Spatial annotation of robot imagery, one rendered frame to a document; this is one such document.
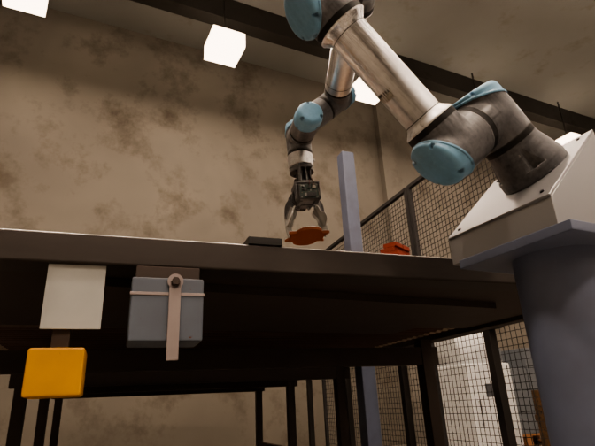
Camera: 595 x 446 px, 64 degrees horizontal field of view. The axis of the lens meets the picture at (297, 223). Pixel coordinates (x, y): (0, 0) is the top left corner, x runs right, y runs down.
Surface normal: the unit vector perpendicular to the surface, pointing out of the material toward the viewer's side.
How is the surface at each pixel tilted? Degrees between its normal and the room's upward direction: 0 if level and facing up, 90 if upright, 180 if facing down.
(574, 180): 90
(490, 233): 90
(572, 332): 90
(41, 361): 90
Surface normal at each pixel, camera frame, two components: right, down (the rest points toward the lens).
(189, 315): 0.33, -0.35
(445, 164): -0.61, 0.70
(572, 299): -0.40, -0.31
